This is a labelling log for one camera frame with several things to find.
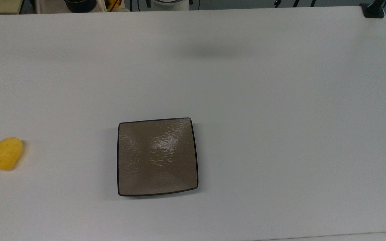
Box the yellow lemon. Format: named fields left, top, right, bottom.
left=0, top=137, right=23, bottom=171

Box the square brown ceramic plate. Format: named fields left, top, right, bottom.
left=117, top=117, right=199, bottom=197

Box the dark round bowl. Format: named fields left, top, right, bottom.
left=64, top=0, right=97, bottom=13

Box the black table clamp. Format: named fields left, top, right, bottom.
left=360, top=0, right=386, bottom=18

